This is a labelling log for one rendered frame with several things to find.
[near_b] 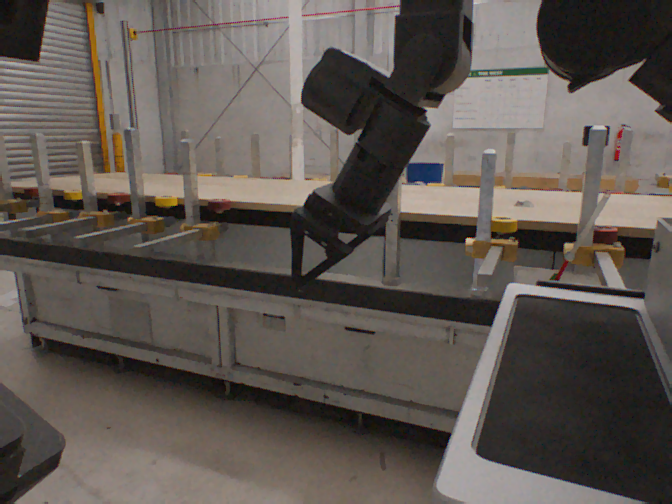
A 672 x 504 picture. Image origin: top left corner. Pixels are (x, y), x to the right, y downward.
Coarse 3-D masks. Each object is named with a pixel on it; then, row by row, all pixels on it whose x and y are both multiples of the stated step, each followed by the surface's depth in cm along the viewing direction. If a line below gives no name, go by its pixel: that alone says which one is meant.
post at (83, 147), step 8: (80, 144) 185; (88, 144) 187; (80, 152) 186; (88, 152) 187; (80, 160) 186; (88, 160) 187; (80, 168) 187; (88, 168) 188; (80, 176) 188; (88, 176) 188; (88, 184) 188; (88, 192) 189; (88, 200) 190; (96, 200) 192; (88, 208) 191; (96, 208) 193; (88, 232) 194
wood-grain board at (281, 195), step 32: (96, 192) 209; (128, 192) 207; (160, 192) 207; (224, 192) 207; (256, 192) 207; (288, 192) 207; (416, 192) 207; (448, 192) 207; (512, 192) 207; (544, 192) 207; (576, 192) 207; (544, 224) 142; (576, 224) 138; (608, 224) 136; (640, 224) 136
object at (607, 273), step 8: (600, 256) 118; (608, 256) 118; (600, 264) 110; (608, 264) 110; (600, 272) 108; (608, 272) 104; (616, 272) 104; (600, 280) 107; (608, 280) 99; (616, 280) 99; (624, 288) 94
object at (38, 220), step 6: (72, 210) 208; (78, 210) 210; (36, 216) 195; (42, 216) 195; (48, 216) 197; (72, 216) 207; (78, 216) 210; (0, 222) 182; (6, 222) 182; (12, 222) 184; (18, 222) 186; (24, 222) 188; (30, 222) 190; (36, 222) 193; (42, 222) 195; (48, 222) 197; (0, 228) 180; (6, 228) 182; (12, 228) 184; (18, 228) 186
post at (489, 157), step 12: (492, 156) 128; (492, 168) 129; (480, 180) 130; (492, 180) 129; (480, 192) 131; (492, 192) 130; (480, 204) 132; (492, 204) 132; (480, 216) 132; (480, 228) 133; (480, 240) 134; (480, 264) 135; (480, 288) 137
